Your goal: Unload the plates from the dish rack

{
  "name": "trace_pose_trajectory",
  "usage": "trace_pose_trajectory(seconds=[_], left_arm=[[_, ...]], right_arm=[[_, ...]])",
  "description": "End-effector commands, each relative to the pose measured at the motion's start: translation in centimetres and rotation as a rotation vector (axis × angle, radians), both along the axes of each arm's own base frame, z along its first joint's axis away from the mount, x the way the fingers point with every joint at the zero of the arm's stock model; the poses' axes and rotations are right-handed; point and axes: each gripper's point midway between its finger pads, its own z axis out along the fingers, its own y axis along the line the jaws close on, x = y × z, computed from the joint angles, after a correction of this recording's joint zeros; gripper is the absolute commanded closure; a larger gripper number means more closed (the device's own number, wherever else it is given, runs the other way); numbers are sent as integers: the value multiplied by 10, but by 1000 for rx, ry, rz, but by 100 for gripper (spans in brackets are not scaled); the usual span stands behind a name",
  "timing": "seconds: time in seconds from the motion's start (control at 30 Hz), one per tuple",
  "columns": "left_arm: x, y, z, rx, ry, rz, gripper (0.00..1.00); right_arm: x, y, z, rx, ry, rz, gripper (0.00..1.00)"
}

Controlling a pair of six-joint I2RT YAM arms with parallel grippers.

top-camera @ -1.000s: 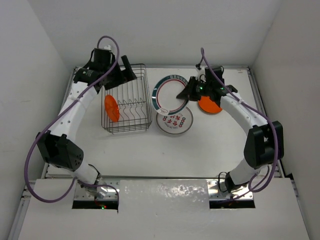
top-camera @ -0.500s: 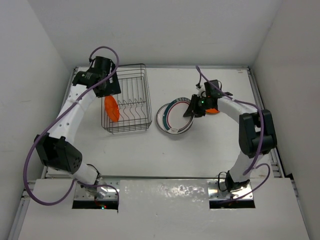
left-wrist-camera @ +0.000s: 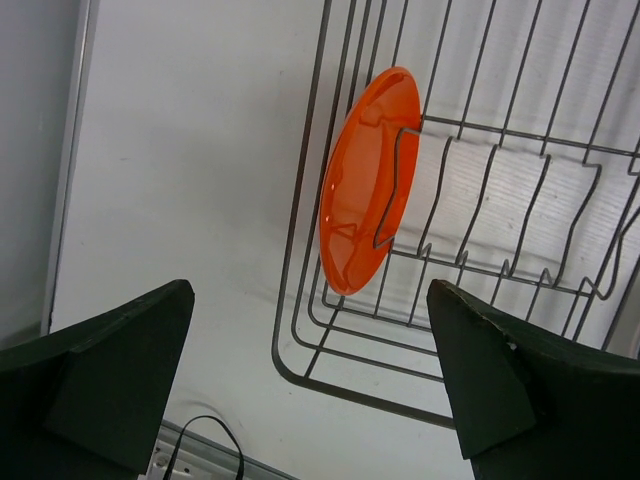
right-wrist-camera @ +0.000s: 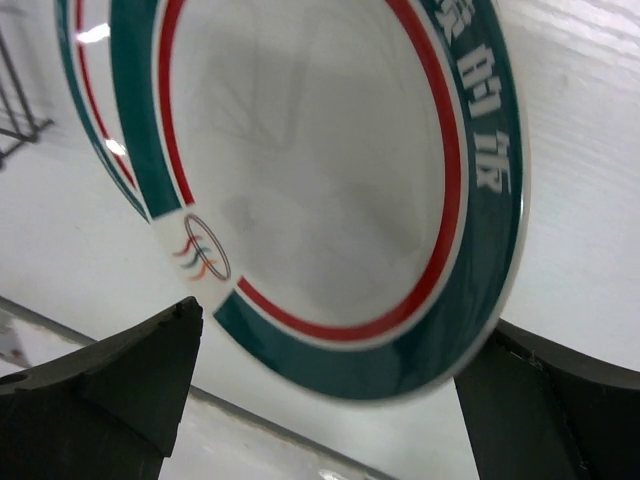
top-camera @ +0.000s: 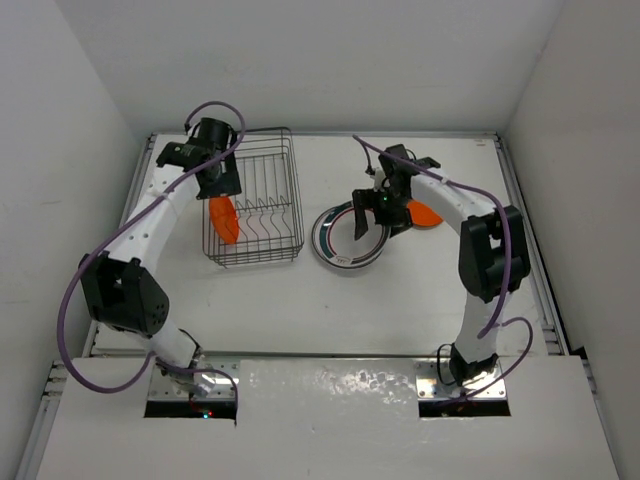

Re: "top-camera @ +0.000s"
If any orange plastic plate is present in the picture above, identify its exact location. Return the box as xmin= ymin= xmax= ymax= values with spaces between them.
xmin=407 ymin=200 xmax=443 ymax=228

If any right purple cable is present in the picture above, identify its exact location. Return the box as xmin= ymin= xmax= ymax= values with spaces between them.
xmin=352 ymin=133 xmax=534 ymax=406

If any purple cable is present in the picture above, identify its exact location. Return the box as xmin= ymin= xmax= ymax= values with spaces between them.
xmin=352 ymin=133 xmax=534 ymax=406
xmin=56 ymin=102 xmax=246 ymax=395

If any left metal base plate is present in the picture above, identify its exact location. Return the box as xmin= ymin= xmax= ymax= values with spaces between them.
xmin=147 ymin=362 xmax=240 ymax=402

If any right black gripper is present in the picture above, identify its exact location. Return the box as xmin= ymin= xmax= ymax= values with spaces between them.
xmin=355 ymin=187 xmax=415 ymax=239

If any metal base plate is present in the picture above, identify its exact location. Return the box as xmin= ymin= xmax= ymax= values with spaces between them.
xmin=147 ymin=362 xmax=240 ymax=402
xmin=413 ymin=357 xmax=507 ymax=402

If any white plate teal rim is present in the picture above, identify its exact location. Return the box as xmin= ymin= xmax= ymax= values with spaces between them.
xmin=311 ymin=201 xmax=391 ymax=271

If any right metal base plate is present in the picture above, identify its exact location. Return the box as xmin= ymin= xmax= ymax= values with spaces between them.
xmin=413 ymin=357 xmax=507 ymax=402

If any wire dish rack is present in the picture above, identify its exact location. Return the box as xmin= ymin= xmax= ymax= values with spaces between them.
xmin=202 ymin=126 xmax=304 ymax=268

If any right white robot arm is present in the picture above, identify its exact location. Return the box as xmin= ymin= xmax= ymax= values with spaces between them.
xmin=352 ymin=144 xmax=531 ymax=386

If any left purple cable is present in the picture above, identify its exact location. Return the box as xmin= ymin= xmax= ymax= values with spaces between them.
xmin=56 ymin=102 xmax=246 ymax=395

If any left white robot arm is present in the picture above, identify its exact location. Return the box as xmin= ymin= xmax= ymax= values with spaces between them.
xmin=81 ymin=117 xmax=241 ymax=369

